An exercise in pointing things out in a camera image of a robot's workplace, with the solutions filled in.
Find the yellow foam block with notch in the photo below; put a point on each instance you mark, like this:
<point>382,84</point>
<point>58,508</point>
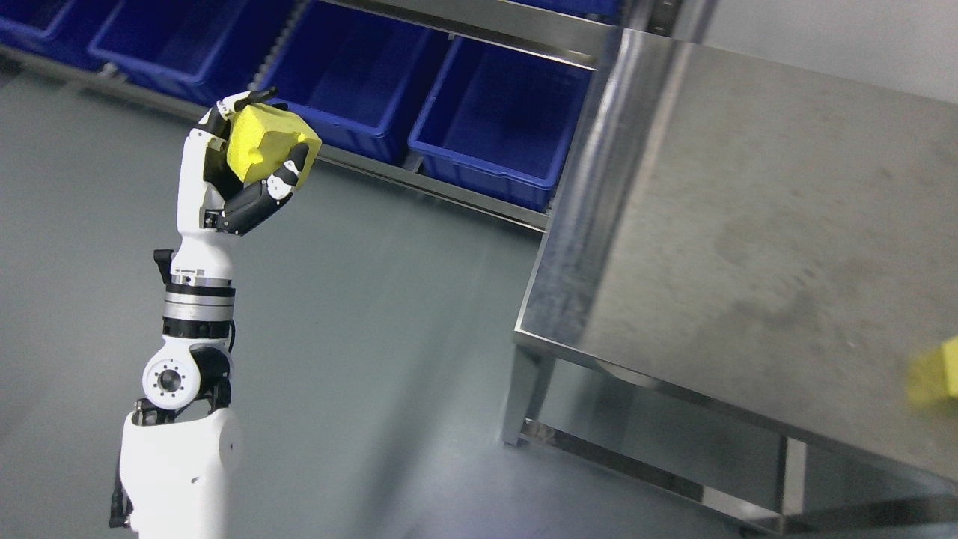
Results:
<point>261,139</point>

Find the yellow foam cube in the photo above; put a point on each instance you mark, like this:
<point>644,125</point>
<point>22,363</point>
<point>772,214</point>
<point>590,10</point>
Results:
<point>932,376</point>

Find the stainless steel table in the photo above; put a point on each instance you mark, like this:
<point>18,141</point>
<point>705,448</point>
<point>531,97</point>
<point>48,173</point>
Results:
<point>766,242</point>

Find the blue plastic bin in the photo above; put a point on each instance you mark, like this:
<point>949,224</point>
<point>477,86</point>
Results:
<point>358,79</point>
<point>500,122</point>
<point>199,51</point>
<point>60,30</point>

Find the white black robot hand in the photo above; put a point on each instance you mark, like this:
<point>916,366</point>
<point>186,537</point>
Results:
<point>214,207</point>

